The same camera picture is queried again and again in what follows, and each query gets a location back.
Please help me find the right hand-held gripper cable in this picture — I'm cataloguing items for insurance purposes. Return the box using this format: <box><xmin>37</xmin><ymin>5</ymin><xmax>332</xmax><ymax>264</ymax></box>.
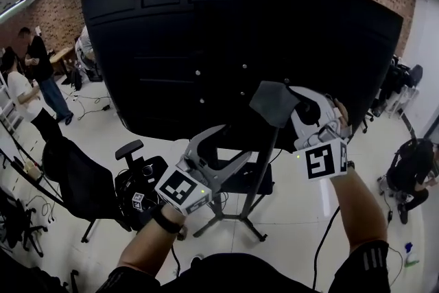
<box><xmin>311</xmin><ymin>204</ymin><xmax>341</xmax><ymax>291</ymax></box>

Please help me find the long ceiling light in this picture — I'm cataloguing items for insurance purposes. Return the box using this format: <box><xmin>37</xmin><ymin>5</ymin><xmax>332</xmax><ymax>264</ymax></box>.
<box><xmin>0</xmin><ymin>0</ymin><xmax>28</xmax><ymax>16</ymax></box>

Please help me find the small wheeled stool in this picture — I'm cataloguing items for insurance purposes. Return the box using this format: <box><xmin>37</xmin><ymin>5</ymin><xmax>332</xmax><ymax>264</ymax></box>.
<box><xmin>377</xmin><ymin>174</ymin><xmax>405</xmax><ymax>196</ymax></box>

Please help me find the grey cloth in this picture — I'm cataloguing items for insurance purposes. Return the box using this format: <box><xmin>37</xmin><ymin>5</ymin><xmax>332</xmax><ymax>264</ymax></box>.
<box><xmin>249</xmin><ymin>80</ymin><xmax>298</xmax><ymax>129</ymax></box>

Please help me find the black wristband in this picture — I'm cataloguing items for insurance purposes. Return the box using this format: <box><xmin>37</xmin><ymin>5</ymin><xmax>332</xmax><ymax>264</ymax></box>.
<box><xmin>152</xmin><ymin>204</ymin><xmax>185</xmax><ymax>234</ymax></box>

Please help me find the person's left forearm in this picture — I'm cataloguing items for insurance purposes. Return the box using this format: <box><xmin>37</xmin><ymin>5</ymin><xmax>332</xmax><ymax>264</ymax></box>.
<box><xmin>118</xmin><ymin>205</ymin><xmax>186</xmax><ymax>277</ymax></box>

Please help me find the left hand-held gripper cable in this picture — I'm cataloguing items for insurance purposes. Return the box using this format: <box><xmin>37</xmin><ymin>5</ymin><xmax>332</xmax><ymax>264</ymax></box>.
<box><xmin>170</xmin><ymin>243</ymin><xmax>182</xmax><ymax>277</ymax></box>

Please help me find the black floor cable with adapter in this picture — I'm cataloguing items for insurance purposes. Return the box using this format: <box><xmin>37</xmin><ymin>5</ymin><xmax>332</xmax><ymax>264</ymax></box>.
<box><xmin>64</xmin><ymin>92</ymin><xmax>112</xmax><ymax>121</ymax></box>
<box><xmin>377</xmin><ymin>174</ymin><xmax>404</xmax><ymax>279</ymax></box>

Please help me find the white shelving unit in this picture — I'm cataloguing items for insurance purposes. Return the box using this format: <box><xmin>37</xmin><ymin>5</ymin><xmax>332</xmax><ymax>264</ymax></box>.
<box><xmin>0</xmin><ymin>73</ymin><xmax>22</xmax><ymax>134</ymax></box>

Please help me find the black mesh office chair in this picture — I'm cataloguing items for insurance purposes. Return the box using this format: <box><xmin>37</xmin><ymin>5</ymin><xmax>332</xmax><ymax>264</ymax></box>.
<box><xmin>43</xmin><ymin>137</ymin><xmax>172</xmax><ymax>234</ymax></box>

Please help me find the person's right forearm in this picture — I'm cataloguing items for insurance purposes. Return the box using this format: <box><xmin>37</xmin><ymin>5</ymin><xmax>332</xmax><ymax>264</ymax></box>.
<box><xmin>331</xmin><ymin>167</ymin><xmax>388</xmax><ymax>251</ymax></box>

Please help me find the black TV stand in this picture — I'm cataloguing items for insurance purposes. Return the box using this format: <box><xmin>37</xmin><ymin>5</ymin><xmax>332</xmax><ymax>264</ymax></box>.
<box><xmin>193</xmin><ymin>0</ymin><xmax>287</xmax><ymax>244</ymax></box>

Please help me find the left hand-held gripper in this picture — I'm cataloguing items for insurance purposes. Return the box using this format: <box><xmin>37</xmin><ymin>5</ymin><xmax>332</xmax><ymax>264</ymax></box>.
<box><xmin>154</xmin><ymin>124</ymin><xmax>252</xmax><ymax>217</ymax></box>

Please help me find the blue and green spray bottle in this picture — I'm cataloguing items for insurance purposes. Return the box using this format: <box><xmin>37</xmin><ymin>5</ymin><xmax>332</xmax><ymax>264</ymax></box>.
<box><xmin>404</xmin><ymin>242</ymin><xmax>421</xmax><ymax>268</ymax></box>

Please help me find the large black television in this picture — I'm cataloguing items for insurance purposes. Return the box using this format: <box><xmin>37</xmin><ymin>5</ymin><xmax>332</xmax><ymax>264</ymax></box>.
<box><xmin>80</xmin><ymin>0</ymin><xmax>405</xmax><ymax>150</ymax></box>

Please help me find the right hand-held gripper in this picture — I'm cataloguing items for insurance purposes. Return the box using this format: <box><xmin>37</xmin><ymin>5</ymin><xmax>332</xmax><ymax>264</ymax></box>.
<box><xmin>285</xmin><ymin>85</ymin><xmax>353</xmax><ymax>183</ymax></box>

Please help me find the black electronic equipment bundle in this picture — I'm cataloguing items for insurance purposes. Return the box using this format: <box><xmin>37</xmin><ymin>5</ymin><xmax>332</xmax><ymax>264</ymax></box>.
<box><xmin>115</xmin><ymin>156</ymin><xmax>169</xmax><ymax>213</ymax></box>

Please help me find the hand-held gripper cable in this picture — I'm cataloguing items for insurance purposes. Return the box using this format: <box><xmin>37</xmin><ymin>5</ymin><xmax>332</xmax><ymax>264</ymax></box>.
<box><xmin>170</xmin><ymin>243</ymin><xmax>182</xmax><ymax>277</ymax></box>
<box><xmin>311</xmin><ymin>204</ymin><xmax>341</xmax><ymax>291</ymax></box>

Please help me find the beige box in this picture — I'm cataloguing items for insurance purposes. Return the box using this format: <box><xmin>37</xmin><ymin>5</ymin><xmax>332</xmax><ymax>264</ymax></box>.
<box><xmin>23</xmin><ymin>161</ymin><xmax>42</xmax><ymax>181</ymax></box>

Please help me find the person's right hand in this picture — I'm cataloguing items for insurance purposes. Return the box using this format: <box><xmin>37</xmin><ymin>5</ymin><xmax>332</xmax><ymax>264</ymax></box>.
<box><xmin>332</xmin><ymin>97</ymin><xmax>353</xmax><ymax>132</ymax></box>

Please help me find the black swivel chair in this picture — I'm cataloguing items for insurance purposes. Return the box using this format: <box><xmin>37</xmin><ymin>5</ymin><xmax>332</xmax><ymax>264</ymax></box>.
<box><xmin>0</xmin><ymin>188</ymin><xmax>49</xmax><ymax>258</ymax></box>

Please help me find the person's black shirt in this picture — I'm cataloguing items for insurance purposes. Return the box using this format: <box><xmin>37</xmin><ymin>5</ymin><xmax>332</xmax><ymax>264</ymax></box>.
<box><xmin>104</xmin><ymin>239</ymin><xmax>392</xmax><ymax>293</ymax></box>

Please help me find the small wooden table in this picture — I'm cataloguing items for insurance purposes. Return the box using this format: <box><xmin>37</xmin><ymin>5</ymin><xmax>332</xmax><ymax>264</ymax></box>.
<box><xmin>49</xmin><ymin>46</ymin><xmax>76</xmax><ymax>76</ymax></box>

